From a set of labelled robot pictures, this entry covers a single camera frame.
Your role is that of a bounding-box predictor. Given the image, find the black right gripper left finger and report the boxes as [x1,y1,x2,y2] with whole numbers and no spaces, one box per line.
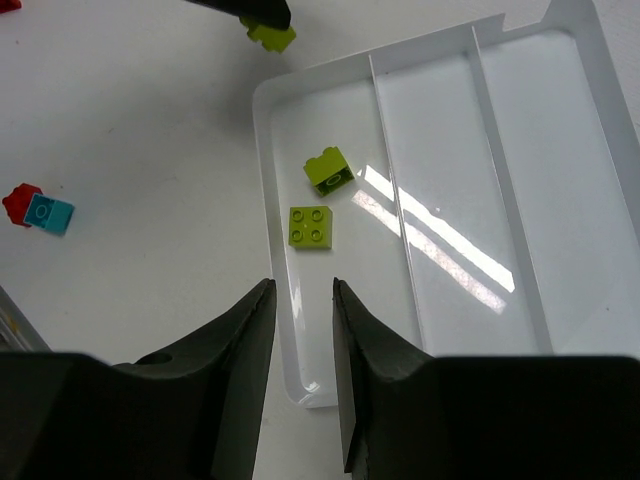
[1,279,277,479]

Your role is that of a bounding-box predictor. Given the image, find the green lego brick square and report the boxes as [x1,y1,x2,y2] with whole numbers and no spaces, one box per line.
[288,205,333,250]

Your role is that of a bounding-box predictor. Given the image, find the white divided plastic tray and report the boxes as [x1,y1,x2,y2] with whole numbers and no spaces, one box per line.
[253,1,639,408]

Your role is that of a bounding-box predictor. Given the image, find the green lego brick sloped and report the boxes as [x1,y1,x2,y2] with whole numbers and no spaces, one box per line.
[303,146,354,197]

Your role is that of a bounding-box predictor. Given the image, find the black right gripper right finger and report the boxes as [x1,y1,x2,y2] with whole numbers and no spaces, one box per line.
[333,279,639,479]

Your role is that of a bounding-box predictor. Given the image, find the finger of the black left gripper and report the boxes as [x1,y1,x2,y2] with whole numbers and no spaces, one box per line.
[189,0,291,29]

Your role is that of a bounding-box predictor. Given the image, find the cyan lego brick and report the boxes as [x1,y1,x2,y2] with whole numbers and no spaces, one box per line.
[23,193,75,236]

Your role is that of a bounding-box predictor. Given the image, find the red lego brick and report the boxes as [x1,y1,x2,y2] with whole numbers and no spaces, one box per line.
[2,183,42,228]
[0,0,22,14]

